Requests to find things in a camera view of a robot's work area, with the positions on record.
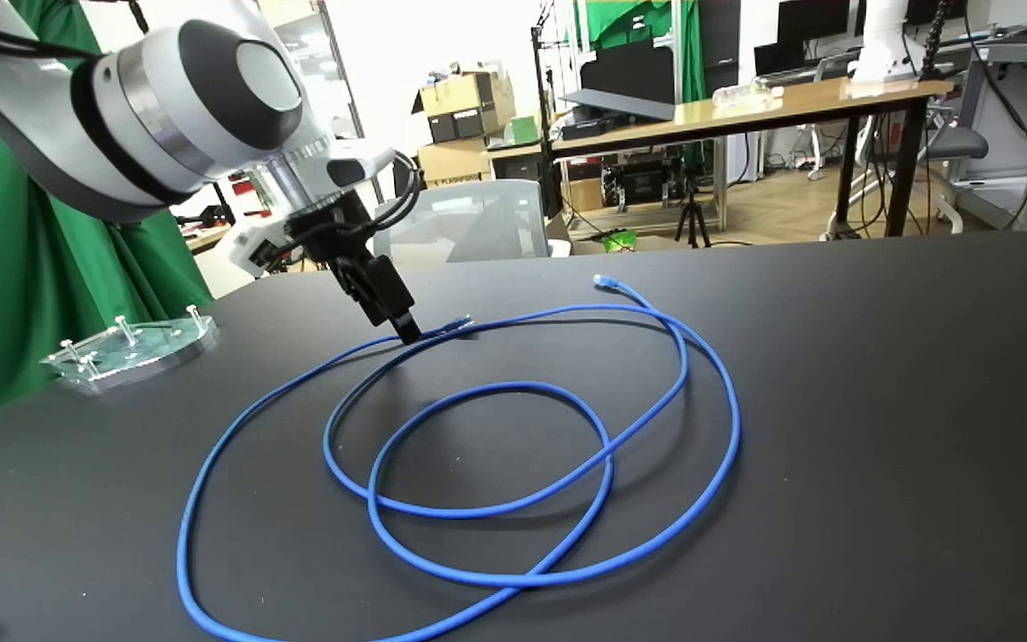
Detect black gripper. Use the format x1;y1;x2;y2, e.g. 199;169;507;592
281;188;425;350

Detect blue ethernet cable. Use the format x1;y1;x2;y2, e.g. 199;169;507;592
170;270;747;642

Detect cardboard box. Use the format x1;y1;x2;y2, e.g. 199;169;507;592
410;68;522;150

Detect clear acrylic plate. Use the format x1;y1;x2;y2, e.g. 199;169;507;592
38;303;221;395

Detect small black tripod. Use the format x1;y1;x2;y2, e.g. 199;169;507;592
668;153;719;255

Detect green curtain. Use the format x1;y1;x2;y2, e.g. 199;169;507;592
0;0;215;436

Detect green backdrop cloth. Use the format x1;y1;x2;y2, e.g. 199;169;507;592
572;0;710;56

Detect long wooden table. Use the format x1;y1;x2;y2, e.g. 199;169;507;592
489;74;964;244

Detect black office chair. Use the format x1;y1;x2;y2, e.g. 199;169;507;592
921;119;994;234

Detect black robot hose cables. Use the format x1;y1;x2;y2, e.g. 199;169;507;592
368;146;429;240

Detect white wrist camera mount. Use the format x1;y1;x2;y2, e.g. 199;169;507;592
228;218;305;276

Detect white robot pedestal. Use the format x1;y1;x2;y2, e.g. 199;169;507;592
844;0;930;101

